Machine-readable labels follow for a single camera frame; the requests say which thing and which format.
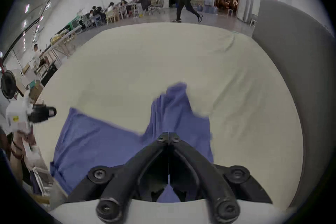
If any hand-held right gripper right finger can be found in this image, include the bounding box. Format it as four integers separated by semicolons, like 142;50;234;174
168;132;273;224

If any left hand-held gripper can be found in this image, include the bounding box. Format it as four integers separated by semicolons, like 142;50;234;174
5;96;57;135

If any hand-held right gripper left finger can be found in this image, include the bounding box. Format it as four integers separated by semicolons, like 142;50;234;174
67;132;170;223

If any blue shirt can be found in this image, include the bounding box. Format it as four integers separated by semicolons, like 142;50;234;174
50;82;214;203

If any person's left hand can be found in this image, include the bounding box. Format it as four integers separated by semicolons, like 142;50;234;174
10;131;36;156

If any brown carton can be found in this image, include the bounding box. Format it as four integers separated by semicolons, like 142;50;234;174
27;81;44;103

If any black round fan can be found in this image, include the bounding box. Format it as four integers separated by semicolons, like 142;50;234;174
1;71;18;99

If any row of tables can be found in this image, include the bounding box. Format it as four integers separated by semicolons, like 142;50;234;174
39;25;82;66

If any bed with beige sheet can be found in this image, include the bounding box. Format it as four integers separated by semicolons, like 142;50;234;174
33;22;305;211

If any grey padded headboard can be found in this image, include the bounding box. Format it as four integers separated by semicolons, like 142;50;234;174
252;0;336;214

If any group of people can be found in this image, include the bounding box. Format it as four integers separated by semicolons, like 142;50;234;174
88;0;158;25

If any grey office chair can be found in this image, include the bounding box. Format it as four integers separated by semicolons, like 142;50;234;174
152;0;167;14

